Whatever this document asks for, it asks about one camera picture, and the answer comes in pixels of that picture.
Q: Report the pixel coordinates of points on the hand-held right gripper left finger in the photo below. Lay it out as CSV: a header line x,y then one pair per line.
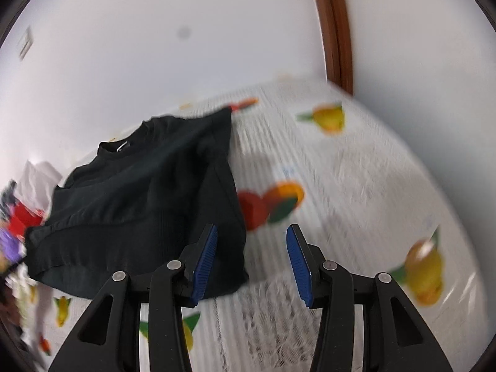
x,y
205,263

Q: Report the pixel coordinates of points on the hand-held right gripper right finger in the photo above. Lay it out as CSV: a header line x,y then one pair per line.
x,y
298,263

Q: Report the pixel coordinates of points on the black sweatshirt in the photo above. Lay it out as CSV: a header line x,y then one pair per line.
x,y
147,201

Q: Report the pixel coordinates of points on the fruit print tablecloth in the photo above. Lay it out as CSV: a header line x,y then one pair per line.
x,y
348,170

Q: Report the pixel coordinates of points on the red paper bag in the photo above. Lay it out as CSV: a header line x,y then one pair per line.
x,y
25,219

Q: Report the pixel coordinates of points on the white plastic bag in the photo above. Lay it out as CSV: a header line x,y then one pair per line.
x,y
38,180

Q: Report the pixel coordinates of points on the brown wooden door frame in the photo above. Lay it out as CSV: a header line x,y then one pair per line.
x,y
335,27

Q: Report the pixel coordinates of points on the white light switch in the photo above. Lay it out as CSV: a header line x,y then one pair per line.
x,y
25,42

